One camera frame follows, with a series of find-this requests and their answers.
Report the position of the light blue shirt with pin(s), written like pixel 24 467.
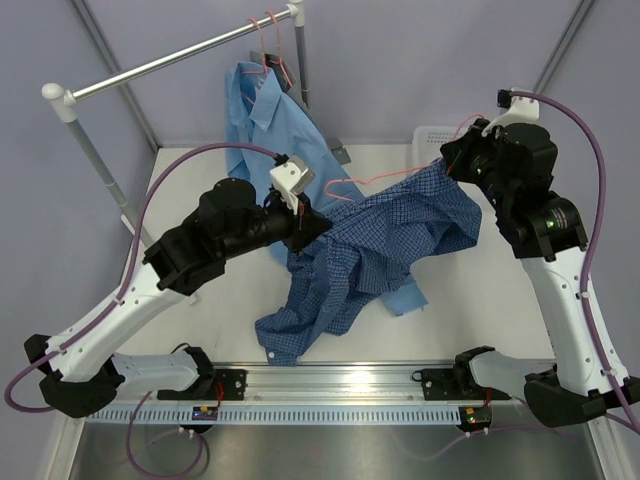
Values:
pixel 259 113

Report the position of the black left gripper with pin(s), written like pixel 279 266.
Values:
pixel 303 228

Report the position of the aluminium mounting rail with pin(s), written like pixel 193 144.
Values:
pixel 325 382

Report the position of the grey shirt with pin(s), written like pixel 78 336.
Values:
pixel 295 93

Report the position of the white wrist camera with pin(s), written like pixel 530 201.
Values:
pixel 290 179
pixel 516 108

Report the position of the pink hanger of checkered shirt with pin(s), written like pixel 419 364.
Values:
pixel 465 122

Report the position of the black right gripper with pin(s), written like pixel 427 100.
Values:
pixel 467 146

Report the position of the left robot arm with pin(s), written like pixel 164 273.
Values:
pixel 227 223

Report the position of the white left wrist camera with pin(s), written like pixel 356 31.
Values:
pixel 290 179

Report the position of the white plastic basket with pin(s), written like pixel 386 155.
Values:
pixel 427 140

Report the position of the pink hanger of grey shirt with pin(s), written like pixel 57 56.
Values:
pixel 280 45

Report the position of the blue checkered shirt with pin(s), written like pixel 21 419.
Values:
pixel 367 255

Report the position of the white slotted cable duct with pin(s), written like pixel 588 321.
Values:
pixel 279 415

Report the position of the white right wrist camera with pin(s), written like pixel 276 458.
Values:
pixel 516 108

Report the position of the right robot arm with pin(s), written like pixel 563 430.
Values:
pixel 512 166

